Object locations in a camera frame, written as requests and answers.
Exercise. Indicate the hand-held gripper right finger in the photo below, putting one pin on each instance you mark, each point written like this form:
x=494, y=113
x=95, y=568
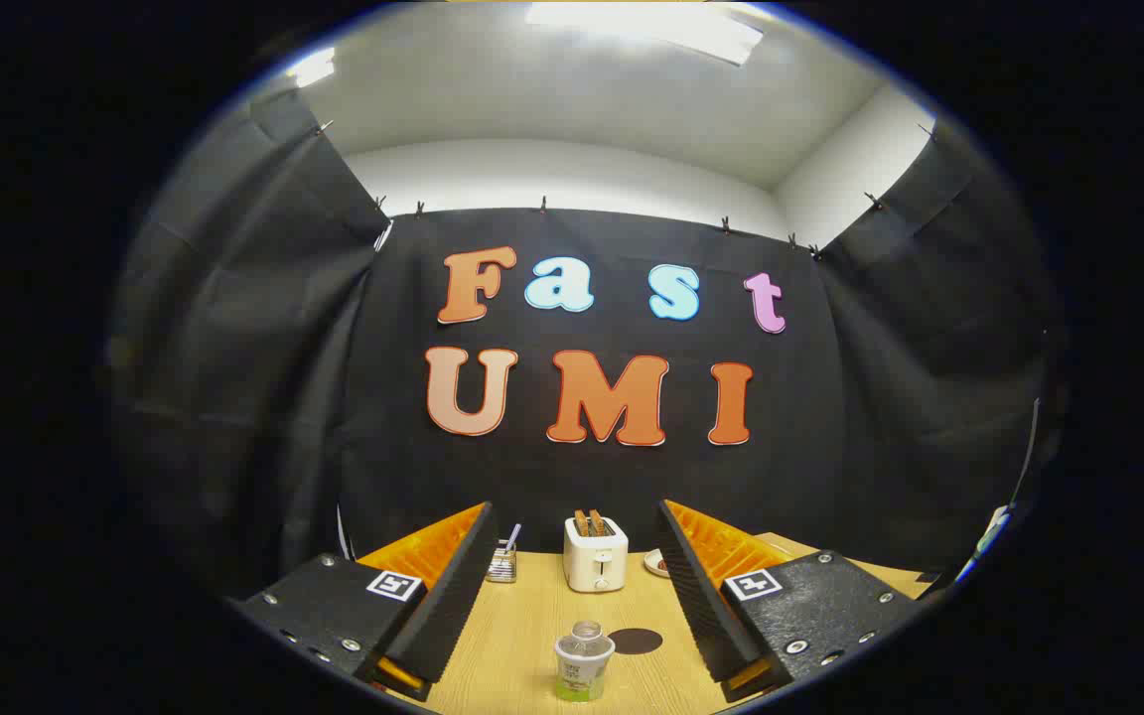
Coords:
x=696, y=596

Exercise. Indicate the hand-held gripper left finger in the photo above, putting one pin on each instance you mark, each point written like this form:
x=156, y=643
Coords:
x=453, y=596

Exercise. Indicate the round dark brown coaster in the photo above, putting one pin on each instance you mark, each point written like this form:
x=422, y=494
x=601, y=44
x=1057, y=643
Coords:
x=637, y=642

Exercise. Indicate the clear juice bottle green label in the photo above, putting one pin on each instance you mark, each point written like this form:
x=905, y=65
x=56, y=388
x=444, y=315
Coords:
x=584, y=660

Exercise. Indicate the small round plate red food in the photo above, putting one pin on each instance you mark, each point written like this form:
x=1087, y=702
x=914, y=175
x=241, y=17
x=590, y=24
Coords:
x=655, y=564

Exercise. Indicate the wooden table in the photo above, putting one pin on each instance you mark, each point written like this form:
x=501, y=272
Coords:
x=532, y=636

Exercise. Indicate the white toaster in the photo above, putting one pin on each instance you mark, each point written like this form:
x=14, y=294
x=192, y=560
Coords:
x=595, y=564

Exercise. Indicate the brown toast slice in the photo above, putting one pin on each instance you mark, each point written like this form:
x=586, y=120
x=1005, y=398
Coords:
x=582, y=523
x=599, y=522

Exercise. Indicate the black backdrop cloth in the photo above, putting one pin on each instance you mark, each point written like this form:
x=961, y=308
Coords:
x=582, y=477

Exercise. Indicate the small ceiling light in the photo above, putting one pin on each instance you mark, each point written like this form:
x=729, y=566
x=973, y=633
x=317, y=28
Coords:
x=314, y=68

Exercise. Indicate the long ceiling light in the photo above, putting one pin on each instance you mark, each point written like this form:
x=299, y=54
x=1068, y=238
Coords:
x=646, y=28

